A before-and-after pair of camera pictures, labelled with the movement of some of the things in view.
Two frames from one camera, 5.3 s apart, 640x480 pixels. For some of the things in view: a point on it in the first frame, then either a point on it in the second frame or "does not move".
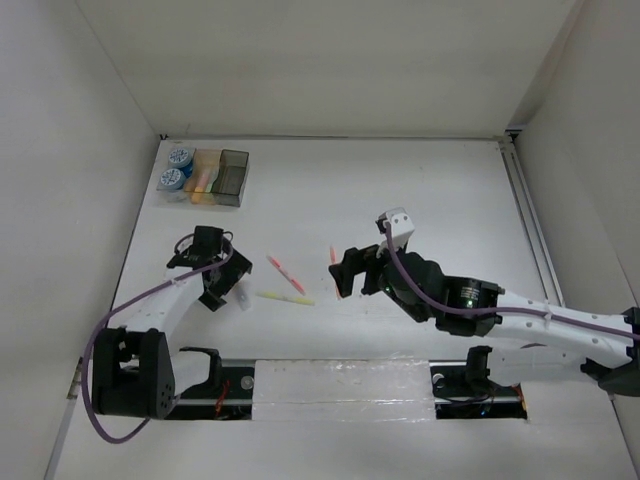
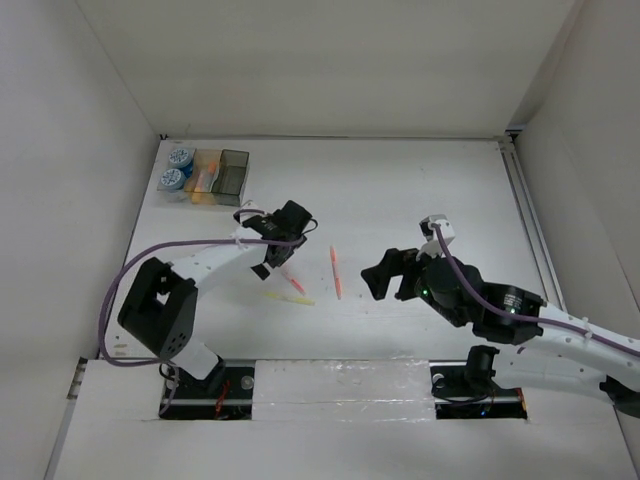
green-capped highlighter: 213,175 does not move
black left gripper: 235,268 -> 294,248
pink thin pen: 287,275 does not move
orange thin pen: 334,259 does not move
